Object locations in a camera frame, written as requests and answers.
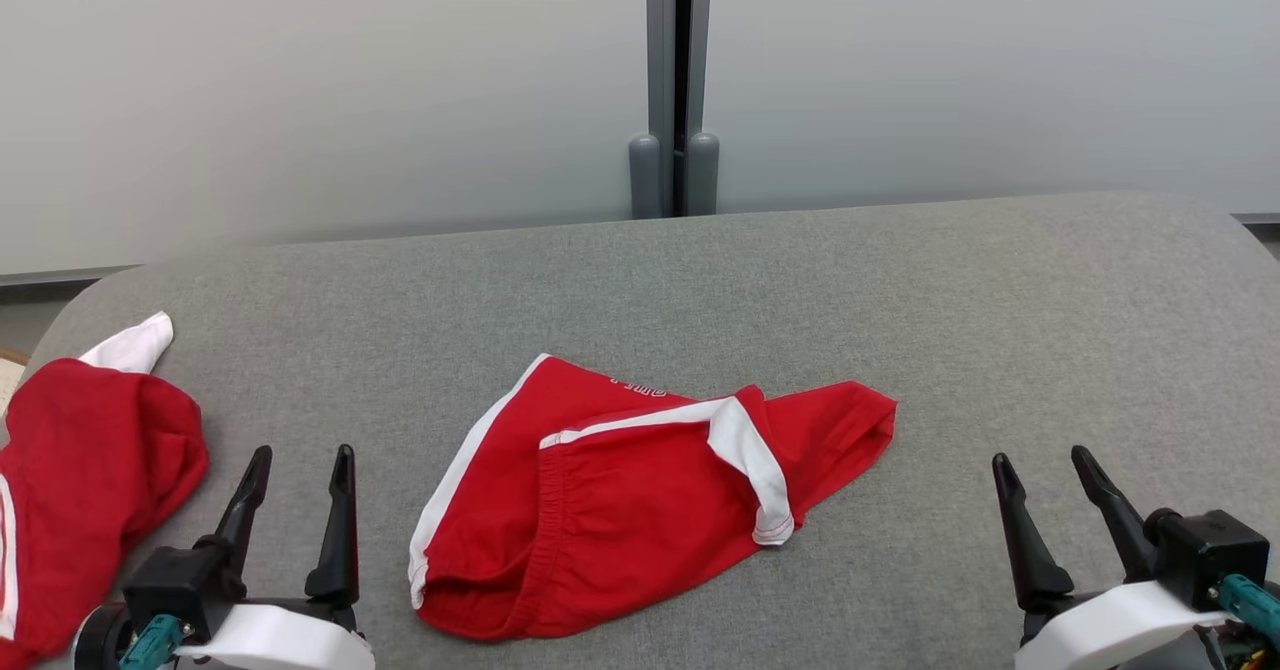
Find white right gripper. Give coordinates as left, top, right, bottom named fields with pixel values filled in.
left=992, top=445, right=1237, bottom=670

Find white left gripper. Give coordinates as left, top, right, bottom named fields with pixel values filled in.
left=175, top=444, right=377, bottom=670

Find red Bulls 23 jersey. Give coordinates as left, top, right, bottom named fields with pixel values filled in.
left=0, top=312, right=211, bottom=667

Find red shorts with white trim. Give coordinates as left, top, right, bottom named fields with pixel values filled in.
left=408, top=353, right=898, bottom=643

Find beige plastic laundry basket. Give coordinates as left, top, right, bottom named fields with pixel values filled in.
left=0, top=348, right=29, bottom=421

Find teal left camera cable plug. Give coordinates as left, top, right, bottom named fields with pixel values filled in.
left=120, top=615, right=191, bottom=670

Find teal camera cable plug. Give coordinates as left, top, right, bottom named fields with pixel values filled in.
left=120, top=615, right=191, bottom=670
left=1217, top=574, right=1280, bottom=647

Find teal right camera cable plug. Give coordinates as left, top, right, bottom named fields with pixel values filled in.
left=1217, top=574, right=1280, bottom=647

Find grey partition post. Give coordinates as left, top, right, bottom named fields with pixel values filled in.
left=628, top=0, right=721, bottom=219

